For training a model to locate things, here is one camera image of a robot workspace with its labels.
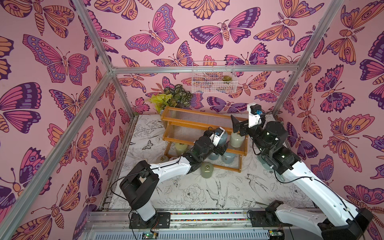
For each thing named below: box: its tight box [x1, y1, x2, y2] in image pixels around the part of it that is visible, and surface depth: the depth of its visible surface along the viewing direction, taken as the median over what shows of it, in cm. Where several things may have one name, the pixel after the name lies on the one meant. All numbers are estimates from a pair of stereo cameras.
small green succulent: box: [222, 75, 233, 81], surface depth 94 cm
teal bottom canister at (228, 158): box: [222, 152, 236, 165], surface depth 90 cm
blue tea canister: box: [218, 130, 228, 147], surface depth 82 cm
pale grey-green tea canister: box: [230, 132, 246, 148], surface depth 82 cm
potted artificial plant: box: [149, 84, 194, 115], surface depth 102 cm
